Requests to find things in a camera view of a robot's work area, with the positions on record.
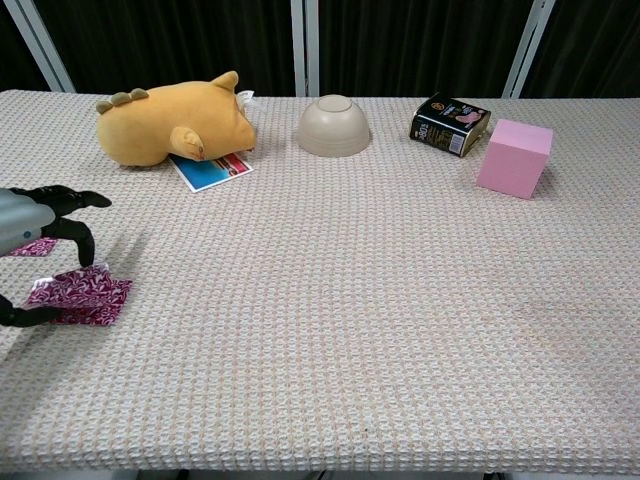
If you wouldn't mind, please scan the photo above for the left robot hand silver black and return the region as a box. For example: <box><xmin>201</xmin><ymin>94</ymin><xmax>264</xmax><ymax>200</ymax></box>
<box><xmin>0</xmin><ymin>184</ymin><xmax>112</xmax><ymax>329</ymax></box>

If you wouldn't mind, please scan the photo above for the red patterned cloth pouch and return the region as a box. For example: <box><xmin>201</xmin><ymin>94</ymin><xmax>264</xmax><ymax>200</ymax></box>
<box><xmin>27</xmin><ymin>264</ymin><xmax>114</xmax><ymax>314</ymax></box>

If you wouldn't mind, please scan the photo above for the black pleated curtain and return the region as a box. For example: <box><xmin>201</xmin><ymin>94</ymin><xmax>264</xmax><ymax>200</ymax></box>
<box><xmin>0</xmin><ymin>19</ymin><xmax>51</xmax><ymax>94</ymax></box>
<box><xmin>318</xmin><ymin>0</ymin><xmax>534</xmax><ymax>99</ymax></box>
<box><xmin>37</xmin><ymin>0</ymin><xmax>296</xmax><ymax>96</ymax></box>
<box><xmin>522</xmin><ymin>0</ymin><xmax>640</xmax><ymax>99</ymax></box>

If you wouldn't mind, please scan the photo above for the yellow plush toy animal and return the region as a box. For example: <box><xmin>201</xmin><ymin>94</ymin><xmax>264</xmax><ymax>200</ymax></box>
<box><xmin>95</xmin><ymin>70</ymin><xmax>259</xmax><ymax>168</ymax></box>

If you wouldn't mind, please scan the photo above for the blue red postcard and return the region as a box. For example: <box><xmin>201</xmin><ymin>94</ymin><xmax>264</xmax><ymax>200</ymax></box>
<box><xmin>169</xmin><ymin>152</ymin><xmax>255</xmax><ymax>194</ymax></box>

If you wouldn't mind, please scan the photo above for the beige waffle tablecloth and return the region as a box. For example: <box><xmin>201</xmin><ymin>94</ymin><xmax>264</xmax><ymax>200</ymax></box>
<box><xmin>0</xmin><ymin>89</ymin><xmax>640</xmax><ymax>474</ymax></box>

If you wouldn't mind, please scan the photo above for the beige upturned bowl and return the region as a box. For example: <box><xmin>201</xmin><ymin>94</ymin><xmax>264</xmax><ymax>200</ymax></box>
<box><xmin>298</xmin><ymin>94</ymin><xmax>371</xmax><ymax>157</ymax></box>

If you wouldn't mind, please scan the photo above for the black tin can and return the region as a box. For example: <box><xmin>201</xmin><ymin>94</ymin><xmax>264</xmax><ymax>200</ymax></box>
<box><xmin>409</xmin><ymin>92</ymin><xmax>492</xmax><ymax>158</ymax></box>

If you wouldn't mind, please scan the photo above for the pink cube block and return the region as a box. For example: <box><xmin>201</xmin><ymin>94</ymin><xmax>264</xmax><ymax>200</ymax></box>
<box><xmin>475</xmin><ymin>118</ymin><xmax>554</xmax><ymax>201</ymax></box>

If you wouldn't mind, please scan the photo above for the white metal frame post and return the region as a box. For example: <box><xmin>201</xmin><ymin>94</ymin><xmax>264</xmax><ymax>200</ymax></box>
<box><xmin>291</xmin><ymin>0</ymin><xmax>320</xmax><ymax>97</ymax></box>
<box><xmin>0</xmin><ymin>0</ymin><xmax>76</xmax><ymax>93</ymax></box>
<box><xmin>502</xmin><ymin>0</ymin><xmax>551</xmax><ymax>99</ymax></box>

